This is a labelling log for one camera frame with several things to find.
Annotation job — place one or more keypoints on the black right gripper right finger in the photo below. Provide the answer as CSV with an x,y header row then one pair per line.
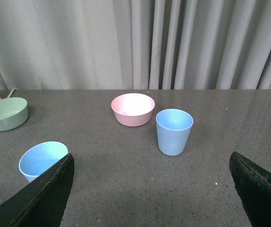
x,y
253,186

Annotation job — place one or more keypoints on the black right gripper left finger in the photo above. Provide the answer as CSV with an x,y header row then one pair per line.
x,y
43,201

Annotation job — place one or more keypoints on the blue cup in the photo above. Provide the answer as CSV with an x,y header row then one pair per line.
x,y
40,158
173,129

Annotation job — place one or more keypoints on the mint green bowl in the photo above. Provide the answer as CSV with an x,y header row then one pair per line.
x,y
13,113

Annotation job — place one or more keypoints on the pink bowl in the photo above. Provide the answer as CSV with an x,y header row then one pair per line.
x,y
133,109

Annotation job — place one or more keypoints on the grey pleated curtain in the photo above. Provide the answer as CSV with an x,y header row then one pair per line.
x,y
135,44

